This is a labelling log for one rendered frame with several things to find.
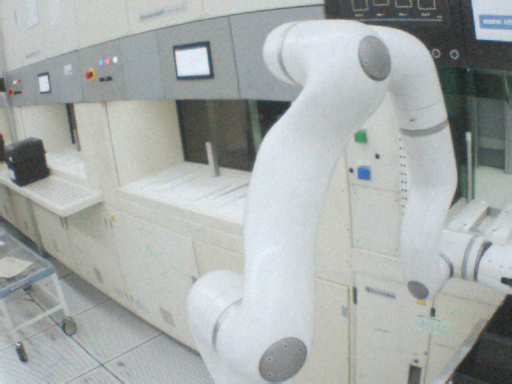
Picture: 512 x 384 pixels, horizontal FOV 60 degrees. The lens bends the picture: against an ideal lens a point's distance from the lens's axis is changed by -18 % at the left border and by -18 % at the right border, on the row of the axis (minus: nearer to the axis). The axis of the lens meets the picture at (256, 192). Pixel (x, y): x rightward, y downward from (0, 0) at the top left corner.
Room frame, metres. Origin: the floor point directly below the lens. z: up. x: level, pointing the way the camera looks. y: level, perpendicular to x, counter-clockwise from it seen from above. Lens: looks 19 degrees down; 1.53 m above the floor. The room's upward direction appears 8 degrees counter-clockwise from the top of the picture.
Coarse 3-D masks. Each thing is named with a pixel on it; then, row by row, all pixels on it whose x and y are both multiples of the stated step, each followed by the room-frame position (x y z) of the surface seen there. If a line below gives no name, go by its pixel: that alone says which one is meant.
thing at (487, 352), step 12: (504, 300) 0.68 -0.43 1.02; (504, 312) 0.69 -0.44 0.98; (492, 324) 0.64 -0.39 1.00; (504, 324) 0.70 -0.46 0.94; (480, 336) 0.60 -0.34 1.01; (492, 336) 0.58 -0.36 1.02; (504, 336) 0.57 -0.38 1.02; (480, 348) 0.60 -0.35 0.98; (492, 348) 0.59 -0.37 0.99; (504, 348) 0.57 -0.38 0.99; (480, 360) 0.60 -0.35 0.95; (492, 360) 0.58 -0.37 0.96; (504, 360) 0.56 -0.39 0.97; (480, 372) 0.60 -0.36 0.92; (492, 372) 0.58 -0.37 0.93; (504, 372) 0.56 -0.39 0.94
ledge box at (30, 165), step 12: (12, 144) 3.00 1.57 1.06; (24, 144) 2.91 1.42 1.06; (36, 144) 2.94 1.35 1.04; (12, 156) 2.83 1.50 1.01; (24, 156) 2.87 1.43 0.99; (36, 156) 2.92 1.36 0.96; (12, 168) 2.88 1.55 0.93; (24, 168) 2.86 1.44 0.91; (36, 168) 2.92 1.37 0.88; (12, 180) 2.98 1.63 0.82; (24, 180) 2.85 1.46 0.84; (36, 180) 2.91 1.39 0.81
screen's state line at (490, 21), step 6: (480, 18) 0.99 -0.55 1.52; (486, 18) 0.98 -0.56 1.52; (492, 18) 0.97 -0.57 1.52; (498, 18) 0.96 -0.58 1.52; (504, 18) 0.95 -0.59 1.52; (510, 18) 0.93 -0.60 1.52; (480, 24) 0.99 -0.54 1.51; (486, 24) 0.98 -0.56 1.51; (492, 24) 0.97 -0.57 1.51; (498, 24) 0.96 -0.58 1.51; (504, 24) 0.95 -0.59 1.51; (510, 24) 0.94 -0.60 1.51
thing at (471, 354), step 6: (474, 348) 0.67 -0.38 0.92; (468, 354) 0.65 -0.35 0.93; (474, 354) 0.68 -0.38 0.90; (462, 360) 0.64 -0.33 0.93; (468, 360) 0.66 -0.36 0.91; (474, 360) 0.68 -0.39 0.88; (456, 366) 0.63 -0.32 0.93; (462, 366) 0.64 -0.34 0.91; (468, 366) 0.66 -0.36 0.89; (456, 372) 0.61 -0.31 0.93; (462, 372) 0.64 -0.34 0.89; (468, 372) 0.67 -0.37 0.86; (456, 378) 0.60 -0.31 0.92; (462, 378) 0.59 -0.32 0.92; (468, 378) 0.59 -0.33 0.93; (474, 378) 0.58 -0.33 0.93
